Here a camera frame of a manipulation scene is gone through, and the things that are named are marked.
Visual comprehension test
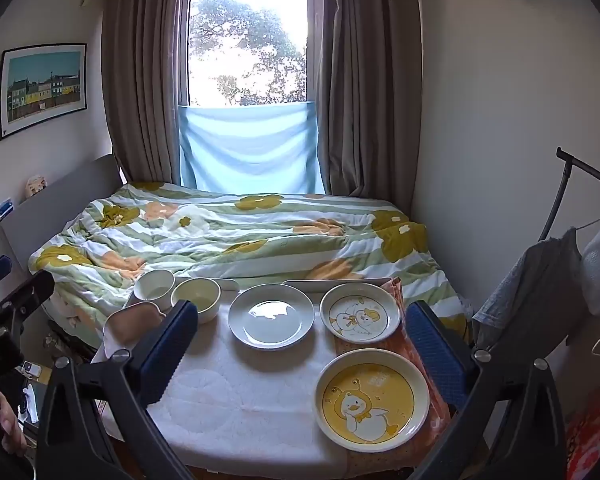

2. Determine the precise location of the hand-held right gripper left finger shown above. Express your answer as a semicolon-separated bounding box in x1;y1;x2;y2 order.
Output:
35;299;199;480

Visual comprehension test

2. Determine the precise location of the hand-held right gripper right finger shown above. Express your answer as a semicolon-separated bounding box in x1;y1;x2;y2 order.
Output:
405;301;568;480

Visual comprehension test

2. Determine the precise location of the white rectangular tray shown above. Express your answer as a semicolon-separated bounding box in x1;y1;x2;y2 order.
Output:
103;301;167;359

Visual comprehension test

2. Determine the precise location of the white round plate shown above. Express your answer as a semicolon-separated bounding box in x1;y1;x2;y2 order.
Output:
314;348;430;453

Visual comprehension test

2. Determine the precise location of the white duck print plate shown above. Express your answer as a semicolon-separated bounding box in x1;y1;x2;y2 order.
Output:
320;283;402;344

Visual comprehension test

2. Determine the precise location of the plain white plate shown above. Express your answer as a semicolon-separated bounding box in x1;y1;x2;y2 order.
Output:
228;284;315;350

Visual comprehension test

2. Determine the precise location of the person's left hand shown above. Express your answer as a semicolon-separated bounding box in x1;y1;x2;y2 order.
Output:
0;389;29;457

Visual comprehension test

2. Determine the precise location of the cream bowl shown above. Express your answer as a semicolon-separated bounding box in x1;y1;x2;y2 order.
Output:
170;278;222;324

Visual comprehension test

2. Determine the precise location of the white cup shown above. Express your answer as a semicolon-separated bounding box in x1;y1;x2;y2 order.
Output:
133;269;176;312

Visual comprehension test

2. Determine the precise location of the orange patterned cloth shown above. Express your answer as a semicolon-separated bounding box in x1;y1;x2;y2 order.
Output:
332;276;452;467

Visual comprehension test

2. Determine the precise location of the grey bed headboard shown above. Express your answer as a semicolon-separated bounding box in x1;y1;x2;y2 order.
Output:
1;153;123;275

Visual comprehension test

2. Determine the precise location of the white towel table cover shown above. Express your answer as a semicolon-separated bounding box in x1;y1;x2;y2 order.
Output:
91;285;353;467

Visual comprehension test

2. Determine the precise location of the floral striped blanket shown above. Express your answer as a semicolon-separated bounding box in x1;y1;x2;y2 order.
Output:
28;181;468;348

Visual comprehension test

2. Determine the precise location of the red patterned bag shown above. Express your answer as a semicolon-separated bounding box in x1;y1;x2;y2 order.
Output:
564;390;600;480

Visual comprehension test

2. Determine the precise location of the framed houses picture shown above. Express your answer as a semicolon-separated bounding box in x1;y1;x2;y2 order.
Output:
0;43;88;141

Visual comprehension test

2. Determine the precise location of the light blue window cloth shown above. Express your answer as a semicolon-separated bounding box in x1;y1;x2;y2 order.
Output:
178;101;327;196

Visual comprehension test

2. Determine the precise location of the black clothes rack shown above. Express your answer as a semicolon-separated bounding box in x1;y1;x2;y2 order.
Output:
537;146;600;243

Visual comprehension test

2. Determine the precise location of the brown curtain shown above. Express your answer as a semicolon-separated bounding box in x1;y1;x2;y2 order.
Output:
100;0;186;187
314;0;423;200

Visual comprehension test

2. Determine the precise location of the window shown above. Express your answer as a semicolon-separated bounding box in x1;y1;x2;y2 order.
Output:
177;0;317;109

